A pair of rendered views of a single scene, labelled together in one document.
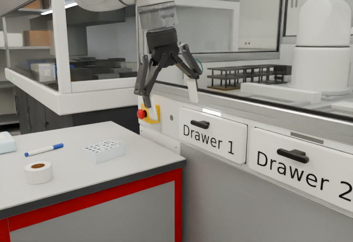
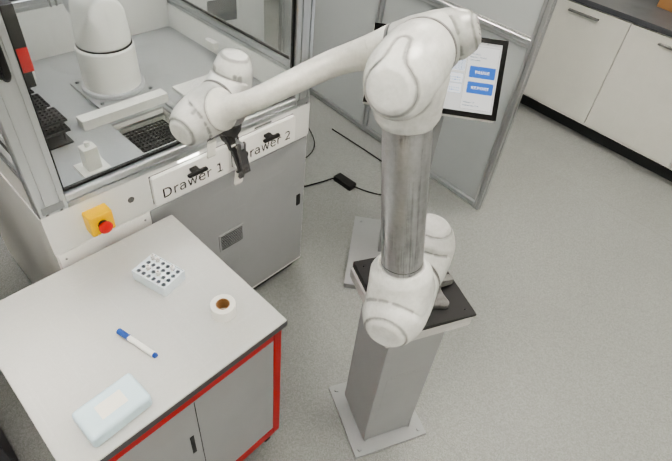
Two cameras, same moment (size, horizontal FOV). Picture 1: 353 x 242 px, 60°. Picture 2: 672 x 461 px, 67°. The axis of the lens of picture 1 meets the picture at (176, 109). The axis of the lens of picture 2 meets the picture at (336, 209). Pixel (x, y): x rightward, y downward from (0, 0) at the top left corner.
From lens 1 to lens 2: 172 cm
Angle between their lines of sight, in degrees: 92
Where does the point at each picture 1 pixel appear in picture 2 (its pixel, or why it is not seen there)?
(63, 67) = not seen: outside the picture
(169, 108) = (124, 193)
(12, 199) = (266, 312)
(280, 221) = (254, 180)
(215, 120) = (201, 159)
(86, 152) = (172, 284)
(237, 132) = (223, 153)
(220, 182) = (206, 200)
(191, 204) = not seen: hidden behind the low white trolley
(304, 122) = (262, 117)
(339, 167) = (284, 127)
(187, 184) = not seen: hidden behind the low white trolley
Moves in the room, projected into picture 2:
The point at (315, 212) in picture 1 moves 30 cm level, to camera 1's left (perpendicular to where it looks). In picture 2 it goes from (271, 157) to (279, 209)
